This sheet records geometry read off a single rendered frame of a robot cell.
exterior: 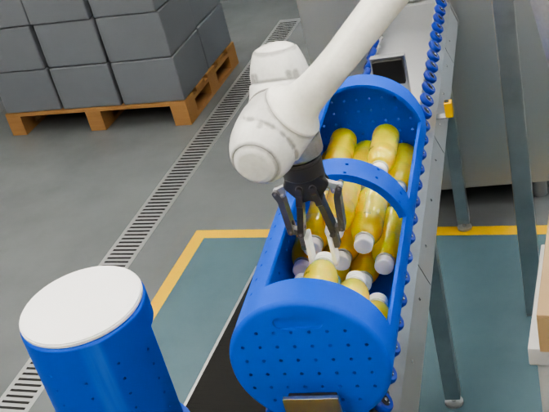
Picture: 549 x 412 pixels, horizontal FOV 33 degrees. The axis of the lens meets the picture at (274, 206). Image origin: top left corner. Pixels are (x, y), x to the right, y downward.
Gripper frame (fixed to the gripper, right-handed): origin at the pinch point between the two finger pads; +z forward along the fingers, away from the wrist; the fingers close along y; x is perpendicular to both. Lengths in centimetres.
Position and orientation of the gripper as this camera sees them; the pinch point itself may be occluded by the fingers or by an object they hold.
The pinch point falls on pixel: (322, 248)
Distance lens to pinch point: 177.4
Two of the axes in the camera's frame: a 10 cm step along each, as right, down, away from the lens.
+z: 2.2, 8.3, 5.0
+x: -2.0, 5.4, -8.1
